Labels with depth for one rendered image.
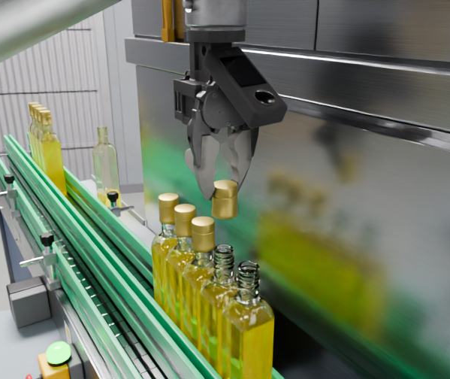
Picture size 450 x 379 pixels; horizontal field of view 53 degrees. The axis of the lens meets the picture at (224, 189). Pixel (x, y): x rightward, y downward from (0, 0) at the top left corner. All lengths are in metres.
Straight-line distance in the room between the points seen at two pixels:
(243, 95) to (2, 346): 0.87
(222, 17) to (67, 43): 3.24
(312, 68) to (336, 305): 0.33
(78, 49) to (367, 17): 3.27
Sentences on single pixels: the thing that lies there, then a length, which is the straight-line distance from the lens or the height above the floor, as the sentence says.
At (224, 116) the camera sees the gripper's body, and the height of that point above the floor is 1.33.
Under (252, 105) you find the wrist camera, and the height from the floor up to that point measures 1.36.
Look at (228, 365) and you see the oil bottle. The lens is 0.68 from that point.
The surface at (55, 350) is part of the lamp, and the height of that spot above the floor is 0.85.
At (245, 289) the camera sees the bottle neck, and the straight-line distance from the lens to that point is 0.60.
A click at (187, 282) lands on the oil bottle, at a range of 0.71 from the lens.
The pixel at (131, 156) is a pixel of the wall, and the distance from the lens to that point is 3.95.
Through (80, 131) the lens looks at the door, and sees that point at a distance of 3.85.
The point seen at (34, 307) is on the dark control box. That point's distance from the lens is 1.20.
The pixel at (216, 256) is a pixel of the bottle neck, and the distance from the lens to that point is 0.64.
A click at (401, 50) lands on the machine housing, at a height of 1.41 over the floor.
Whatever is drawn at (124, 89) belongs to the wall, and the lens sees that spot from 3.83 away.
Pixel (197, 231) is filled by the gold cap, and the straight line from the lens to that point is 0.67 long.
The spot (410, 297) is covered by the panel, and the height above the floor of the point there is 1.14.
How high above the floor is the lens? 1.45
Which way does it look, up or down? 21 degrees down
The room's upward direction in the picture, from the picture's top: straight up
